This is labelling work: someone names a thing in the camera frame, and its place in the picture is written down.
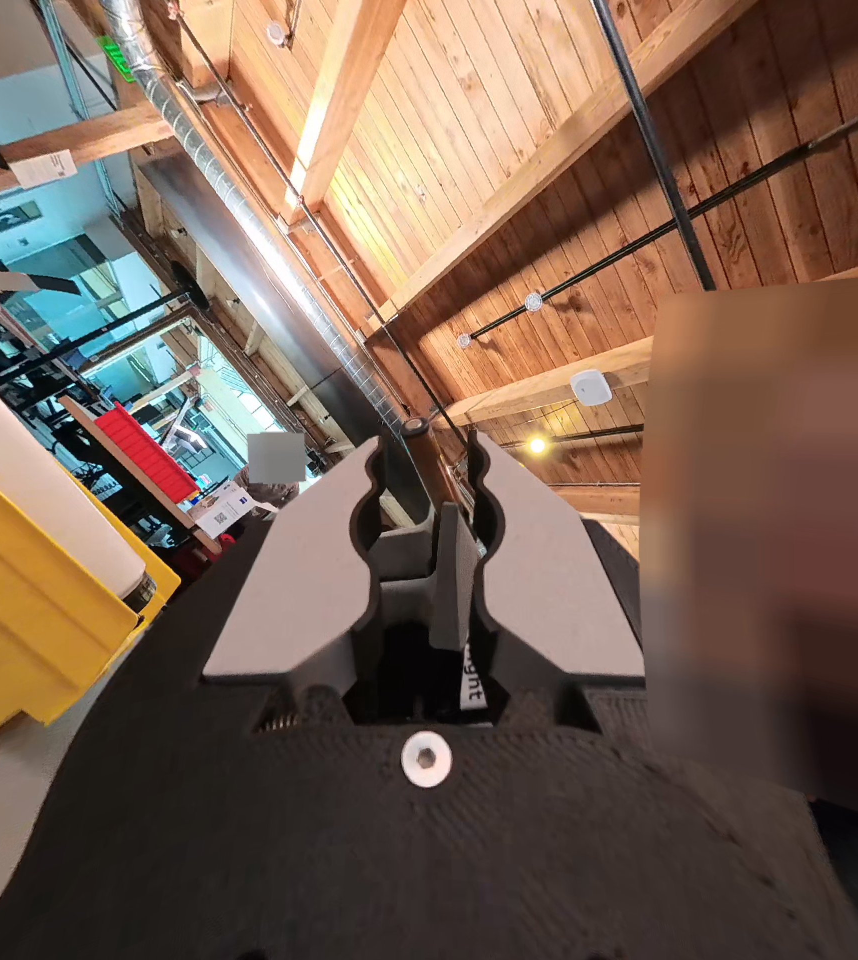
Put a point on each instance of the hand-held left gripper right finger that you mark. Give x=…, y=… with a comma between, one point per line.
x=564, y=600

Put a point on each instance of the white ceiling sensor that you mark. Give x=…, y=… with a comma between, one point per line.
x=278, y=32
x=591, y=387

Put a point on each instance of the yellow plastic bin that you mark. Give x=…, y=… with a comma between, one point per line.
x=24, y=615

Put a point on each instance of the round ceiling spotlight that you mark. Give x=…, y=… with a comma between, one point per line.
x=537, y=444

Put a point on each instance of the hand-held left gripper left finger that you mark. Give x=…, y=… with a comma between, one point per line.
x=287, y=600

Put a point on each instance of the green exit sign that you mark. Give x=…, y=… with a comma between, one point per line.
x=117, y=57

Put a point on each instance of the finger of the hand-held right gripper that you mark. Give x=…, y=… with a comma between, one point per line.
x=451, y=585
x=399, y=552

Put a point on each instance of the silver ceiling duct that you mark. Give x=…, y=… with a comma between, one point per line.
x=234, y=195

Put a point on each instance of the red plastic bin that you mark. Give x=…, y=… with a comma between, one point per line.
x=144, y=450

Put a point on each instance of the white roll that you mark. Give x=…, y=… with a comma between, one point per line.
x=32, y=480

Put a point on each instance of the long wooden desk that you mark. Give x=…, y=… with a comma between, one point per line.
x=129, y=473

